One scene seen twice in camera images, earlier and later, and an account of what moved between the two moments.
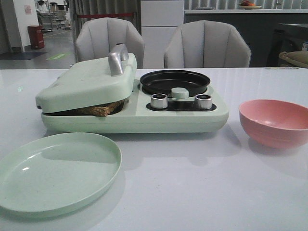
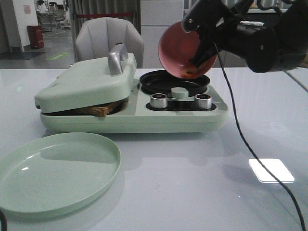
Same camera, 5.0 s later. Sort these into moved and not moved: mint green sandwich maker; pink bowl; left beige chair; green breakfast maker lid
Moved: pink bowl
Not moved: mint green sandwich maker; left beige chair; green breakfast maker lid
